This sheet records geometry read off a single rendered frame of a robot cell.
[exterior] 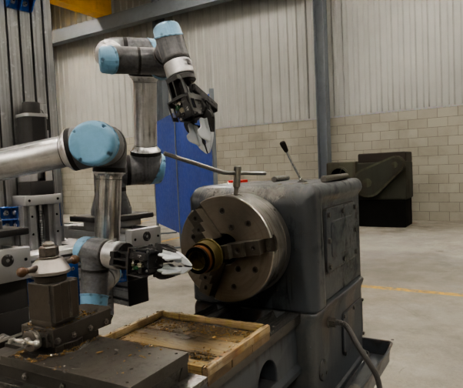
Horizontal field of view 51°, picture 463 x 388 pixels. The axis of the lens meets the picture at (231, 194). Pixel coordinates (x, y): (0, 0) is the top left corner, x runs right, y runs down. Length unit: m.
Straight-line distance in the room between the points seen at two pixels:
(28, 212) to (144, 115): 0.53
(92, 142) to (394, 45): 10.71
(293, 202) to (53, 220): 0.85
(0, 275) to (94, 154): 0.43
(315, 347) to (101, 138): 0.88
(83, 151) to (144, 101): 0.56
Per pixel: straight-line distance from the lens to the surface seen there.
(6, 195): 1.83
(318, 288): 1.52
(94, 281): 1.37
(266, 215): 1.38
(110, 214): 1.46
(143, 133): 1.83
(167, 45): 1.34
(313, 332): 1.55
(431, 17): 11.71
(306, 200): 1.46
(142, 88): 1.81
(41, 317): 1.05
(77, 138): 1.31
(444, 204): 11.27
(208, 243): 1.31
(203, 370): 1.07
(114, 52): 1.41
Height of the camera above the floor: 1.31
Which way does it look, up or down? 3 degrees down
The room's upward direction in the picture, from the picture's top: 3 degrees counter-clockwise
